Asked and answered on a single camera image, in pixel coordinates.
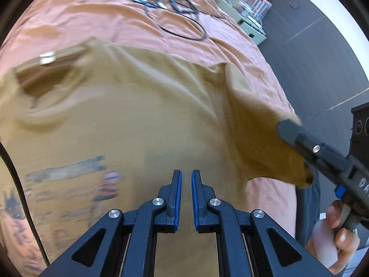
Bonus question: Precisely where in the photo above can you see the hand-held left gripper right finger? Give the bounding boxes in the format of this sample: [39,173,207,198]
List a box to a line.
[191,170,335,277]

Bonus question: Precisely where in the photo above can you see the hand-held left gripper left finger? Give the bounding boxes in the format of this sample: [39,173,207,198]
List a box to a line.
[37,170,183,277]

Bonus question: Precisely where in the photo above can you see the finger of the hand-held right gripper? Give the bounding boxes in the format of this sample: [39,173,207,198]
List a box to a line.
[277,118,358,180]

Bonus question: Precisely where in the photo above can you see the tan printed t-shirt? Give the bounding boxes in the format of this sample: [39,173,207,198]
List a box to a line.
[0,37,315,277]

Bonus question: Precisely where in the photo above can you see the person's right hand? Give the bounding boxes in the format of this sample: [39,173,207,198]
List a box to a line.
[306,200,361,275]

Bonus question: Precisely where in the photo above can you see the dark grey cloth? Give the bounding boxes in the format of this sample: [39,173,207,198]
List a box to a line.
[296,166,321,247]

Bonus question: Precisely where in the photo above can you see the pale green cabinet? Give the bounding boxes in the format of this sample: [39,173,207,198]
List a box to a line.
[239,14,268,46]

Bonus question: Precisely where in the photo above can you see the striped bag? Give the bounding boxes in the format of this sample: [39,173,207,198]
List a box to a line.
[247,0,272,18]

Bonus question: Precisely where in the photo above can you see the thick black gripper cable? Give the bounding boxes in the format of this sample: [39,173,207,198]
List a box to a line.
[0,143,52,267]

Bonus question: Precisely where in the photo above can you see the thin black cable loop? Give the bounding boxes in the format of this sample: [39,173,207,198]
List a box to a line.
[146,0,229,41]

